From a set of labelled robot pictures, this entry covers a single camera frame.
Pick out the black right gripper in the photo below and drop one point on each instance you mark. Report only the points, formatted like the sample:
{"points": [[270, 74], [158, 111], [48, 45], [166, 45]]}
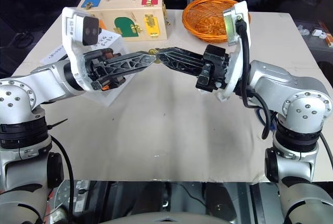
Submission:
{"points": [[213, 62]]}

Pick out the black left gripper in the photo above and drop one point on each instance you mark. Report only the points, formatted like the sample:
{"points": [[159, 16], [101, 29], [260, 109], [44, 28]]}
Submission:
{"points": [[96, 65]]}

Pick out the small brass object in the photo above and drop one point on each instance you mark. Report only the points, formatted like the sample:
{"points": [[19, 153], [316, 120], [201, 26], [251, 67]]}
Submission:
{"points": [[152, 50]]}

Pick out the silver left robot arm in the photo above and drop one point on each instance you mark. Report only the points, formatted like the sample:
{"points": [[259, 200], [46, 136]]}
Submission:
{"points": [[39, 83]]}

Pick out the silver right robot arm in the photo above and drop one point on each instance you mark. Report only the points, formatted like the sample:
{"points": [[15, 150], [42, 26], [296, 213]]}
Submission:
{"points": [[273, 83]]}

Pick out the white slotted cardboard box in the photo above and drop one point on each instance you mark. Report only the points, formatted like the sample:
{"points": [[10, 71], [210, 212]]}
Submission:
{"points": [[118, 45]]}

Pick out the orange wicker basket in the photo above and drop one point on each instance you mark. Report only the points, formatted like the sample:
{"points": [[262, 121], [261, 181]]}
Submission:
{"points": [[203, 20]]}

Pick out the wooden latch box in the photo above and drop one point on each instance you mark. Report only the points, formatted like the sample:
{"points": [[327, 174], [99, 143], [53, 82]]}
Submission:
{"points": [[122, 7]]}

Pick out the small white plastic parts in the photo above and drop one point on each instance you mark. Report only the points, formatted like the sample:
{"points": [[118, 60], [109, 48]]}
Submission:
{"points": [[318, 33]]}

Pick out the orange and white small box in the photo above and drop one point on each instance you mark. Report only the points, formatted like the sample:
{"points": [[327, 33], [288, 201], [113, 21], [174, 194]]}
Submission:
{"points": [[329, 39]]}

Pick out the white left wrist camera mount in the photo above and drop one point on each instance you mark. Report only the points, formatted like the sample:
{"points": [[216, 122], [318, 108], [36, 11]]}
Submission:
{"points": [[75, 26]]}

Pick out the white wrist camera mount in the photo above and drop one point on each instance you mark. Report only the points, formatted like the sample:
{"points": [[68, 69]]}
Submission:
{"points": [[243, 13], [75, 26]]}

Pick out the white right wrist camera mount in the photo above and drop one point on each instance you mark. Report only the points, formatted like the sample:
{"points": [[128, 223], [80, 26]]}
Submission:
{"points": [[243, 13]]}

